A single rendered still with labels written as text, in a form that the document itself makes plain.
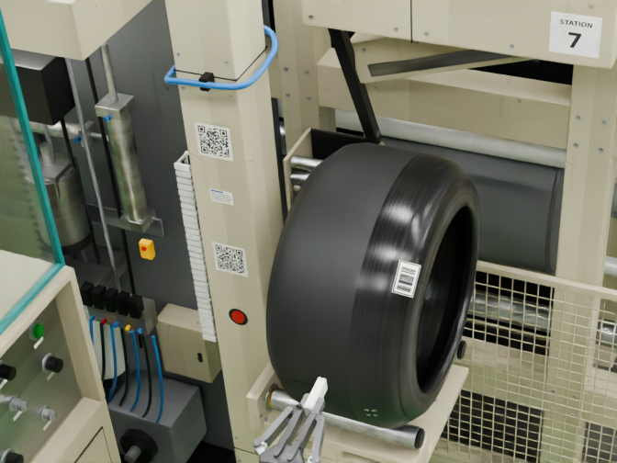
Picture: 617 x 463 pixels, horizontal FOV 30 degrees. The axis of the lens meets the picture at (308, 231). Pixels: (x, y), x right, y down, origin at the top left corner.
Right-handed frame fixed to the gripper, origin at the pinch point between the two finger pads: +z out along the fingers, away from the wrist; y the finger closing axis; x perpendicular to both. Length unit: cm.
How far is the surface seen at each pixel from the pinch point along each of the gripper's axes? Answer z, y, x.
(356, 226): 28.1, 1.9, -15.3
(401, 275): 22.5, -8.7, -11.4
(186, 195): 33, 41, -8
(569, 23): 63, -27, -41
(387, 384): 11.5, -8.7, 7.2
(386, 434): 17.9, -4.2, 34.3
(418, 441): 18.3, -11.1, 34.2
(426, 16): 62, -1, -39
